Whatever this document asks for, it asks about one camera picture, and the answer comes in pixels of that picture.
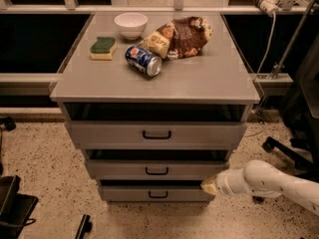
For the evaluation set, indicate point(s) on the metal clamp stand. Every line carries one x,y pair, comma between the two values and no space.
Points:
278,67

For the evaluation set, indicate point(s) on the green yellow sponge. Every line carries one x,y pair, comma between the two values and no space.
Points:
103,48

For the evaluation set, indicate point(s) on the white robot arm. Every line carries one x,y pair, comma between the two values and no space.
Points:
261,179

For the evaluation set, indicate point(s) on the black office chair base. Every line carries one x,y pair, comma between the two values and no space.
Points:
307,167

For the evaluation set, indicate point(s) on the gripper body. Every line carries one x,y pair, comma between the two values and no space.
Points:
223,184

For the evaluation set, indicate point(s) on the grey top drawer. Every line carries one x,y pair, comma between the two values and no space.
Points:
155,135

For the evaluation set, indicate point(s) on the black floor object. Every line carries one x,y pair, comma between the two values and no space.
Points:
84,227

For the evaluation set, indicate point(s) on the grey drawer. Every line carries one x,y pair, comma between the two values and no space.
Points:
155,135
156,164
153,191

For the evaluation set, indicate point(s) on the brown chip bag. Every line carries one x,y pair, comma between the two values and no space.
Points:
179,38

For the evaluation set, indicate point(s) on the white power strip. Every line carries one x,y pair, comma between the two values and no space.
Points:
269,7

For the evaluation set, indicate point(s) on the blue soda can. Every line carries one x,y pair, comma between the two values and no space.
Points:
143,60

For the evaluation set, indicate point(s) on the grey bottom drawer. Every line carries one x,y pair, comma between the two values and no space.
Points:
153,191

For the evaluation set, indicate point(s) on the black bin left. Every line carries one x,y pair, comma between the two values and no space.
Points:
15,208

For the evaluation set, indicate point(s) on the white bowl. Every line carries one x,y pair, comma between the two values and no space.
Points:
131,25

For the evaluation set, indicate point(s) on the grey drawer cabinet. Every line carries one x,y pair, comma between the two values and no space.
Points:
212,86

